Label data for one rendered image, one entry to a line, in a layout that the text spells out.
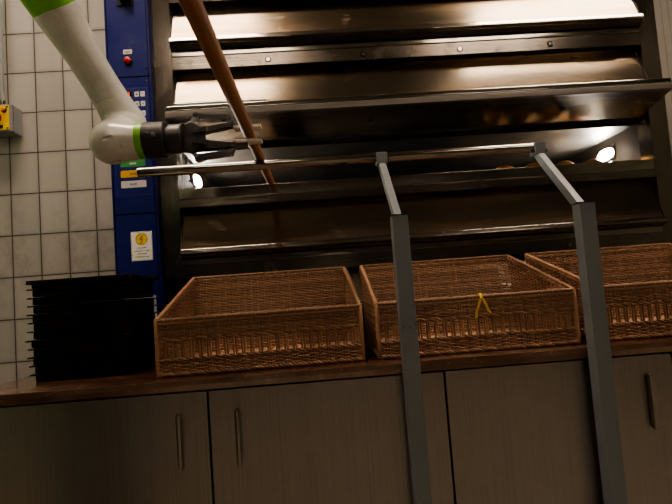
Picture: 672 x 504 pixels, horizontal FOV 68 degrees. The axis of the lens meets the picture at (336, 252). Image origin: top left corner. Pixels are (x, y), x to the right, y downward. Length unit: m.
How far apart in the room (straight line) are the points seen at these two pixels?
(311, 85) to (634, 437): 1.52
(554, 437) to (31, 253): 1.80
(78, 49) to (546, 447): 1.54
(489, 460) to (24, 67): 2.04
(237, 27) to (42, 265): 1.13
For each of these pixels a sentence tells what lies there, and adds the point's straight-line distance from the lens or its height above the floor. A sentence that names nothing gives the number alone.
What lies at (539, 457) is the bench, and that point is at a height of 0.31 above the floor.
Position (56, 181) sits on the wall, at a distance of 2.10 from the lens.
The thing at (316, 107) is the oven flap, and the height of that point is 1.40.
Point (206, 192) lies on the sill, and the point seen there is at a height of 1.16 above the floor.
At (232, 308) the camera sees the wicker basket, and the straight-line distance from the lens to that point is 1.79.
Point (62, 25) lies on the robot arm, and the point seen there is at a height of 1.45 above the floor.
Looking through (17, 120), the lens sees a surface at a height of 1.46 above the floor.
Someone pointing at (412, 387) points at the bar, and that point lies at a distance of 1.28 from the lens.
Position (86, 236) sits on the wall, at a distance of 2.02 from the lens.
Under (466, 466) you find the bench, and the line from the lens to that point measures 1.41.
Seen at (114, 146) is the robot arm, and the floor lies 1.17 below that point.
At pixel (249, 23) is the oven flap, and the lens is 2.10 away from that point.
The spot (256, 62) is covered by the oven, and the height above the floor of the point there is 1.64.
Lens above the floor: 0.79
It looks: 4 degrees up
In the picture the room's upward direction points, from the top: 4 degrees counter-clockwise
